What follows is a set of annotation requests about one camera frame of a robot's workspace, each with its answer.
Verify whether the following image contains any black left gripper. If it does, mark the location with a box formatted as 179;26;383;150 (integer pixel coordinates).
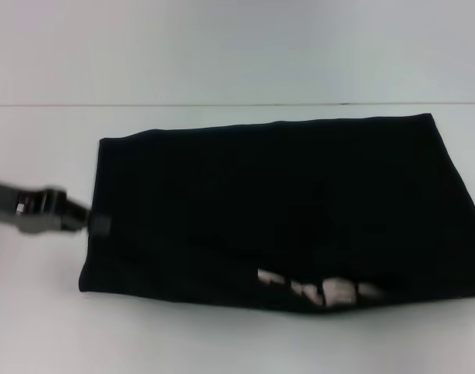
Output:
0;178;111;237

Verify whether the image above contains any black t-shirt with FREE print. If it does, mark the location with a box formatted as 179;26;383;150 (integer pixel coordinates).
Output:
77;112;475;313

